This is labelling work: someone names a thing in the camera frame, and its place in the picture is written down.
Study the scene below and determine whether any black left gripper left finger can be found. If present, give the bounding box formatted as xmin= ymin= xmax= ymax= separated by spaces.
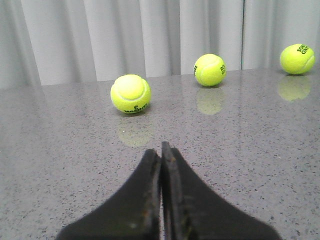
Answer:
xmin=56 ymin=149 xmax=161 ymax=240

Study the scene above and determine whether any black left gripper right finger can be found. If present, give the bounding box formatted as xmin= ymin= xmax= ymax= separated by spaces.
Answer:
xmin=161 ymin=141 xmax=281 ymax=240

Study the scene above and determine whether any tennis ball Wilson 3 print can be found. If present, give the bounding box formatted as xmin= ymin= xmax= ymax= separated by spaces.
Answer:
xmin=110 ymin=74 xmax=151 ymax=114

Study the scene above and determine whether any tennis ball Roland Garros print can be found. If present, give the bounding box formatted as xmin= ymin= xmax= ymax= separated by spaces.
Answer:
xmin=193 ymin=53 xmax=227 ymax=87

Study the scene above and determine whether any tennis ball centre back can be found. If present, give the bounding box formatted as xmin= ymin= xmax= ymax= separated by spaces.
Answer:
xmin=280 ymin=43 xmax=316 ymax=75

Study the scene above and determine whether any grey pleated curtain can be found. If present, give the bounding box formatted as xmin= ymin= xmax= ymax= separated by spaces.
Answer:
xmin=0 ymin=0 xmax=320 ymax=89

